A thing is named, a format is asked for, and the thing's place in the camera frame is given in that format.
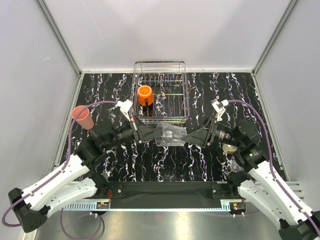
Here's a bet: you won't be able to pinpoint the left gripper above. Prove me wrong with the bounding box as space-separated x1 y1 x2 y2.
102 115 163 150

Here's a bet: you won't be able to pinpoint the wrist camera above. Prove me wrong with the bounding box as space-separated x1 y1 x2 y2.
116 99 133 122
211 99 229 122

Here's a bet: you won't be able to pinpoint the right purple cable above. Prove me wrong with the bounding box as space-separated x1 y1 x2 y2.
226 99 320 237

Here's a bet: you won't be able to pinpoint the small clear plastic cup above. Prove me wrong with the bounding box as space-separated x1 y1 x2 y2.
229 160 244 173

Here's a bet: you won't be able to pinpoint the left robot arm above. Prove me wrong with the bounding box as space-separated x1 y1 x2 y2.
8 116 162 233

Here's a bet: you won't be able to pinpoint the pink plastic cup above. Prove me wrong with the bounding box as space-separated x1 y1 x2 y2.
71 105 95 131

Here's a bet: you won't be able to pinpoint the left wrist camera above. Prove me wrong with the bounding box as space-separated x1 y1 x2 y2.
116 99 133 122

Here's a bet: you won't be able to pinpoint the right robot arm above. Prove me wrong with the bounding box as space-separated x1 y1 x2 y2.
183 118 320 240

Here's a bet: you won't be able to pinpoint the clear faceted glass tumbler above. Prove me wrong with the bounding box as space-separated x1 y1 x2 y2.
155 122 187 147

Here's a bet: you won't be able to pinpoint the orange cup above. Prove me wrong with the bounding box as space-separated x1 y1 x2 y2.
137 85 154 107

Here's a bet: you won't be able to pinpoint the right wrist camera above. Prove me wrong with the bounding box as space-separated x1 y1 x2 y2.
211 99 229 122

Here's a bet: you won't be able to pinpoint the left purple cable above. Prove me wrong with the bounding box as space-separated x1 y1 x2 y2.
1 100 121 227

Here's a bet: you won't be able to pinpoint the wire dish rack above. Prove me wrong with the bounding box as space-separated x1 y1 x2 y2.
130 60 190 124

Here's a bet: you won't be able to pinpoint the floor purple cable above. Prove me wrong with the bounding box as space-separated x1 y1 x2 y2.
59 208 105 240

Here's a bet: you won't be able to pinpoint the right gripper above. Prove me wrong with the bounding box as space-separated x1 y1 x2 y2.
182 115 244 148

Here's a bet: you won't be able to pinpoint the metal cup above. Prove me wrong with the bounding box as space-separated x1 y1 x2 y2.
222 143 238 155

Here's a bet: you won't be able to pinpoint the black base bar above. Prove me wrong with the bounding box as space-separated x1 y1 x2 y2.
106 181 243 211

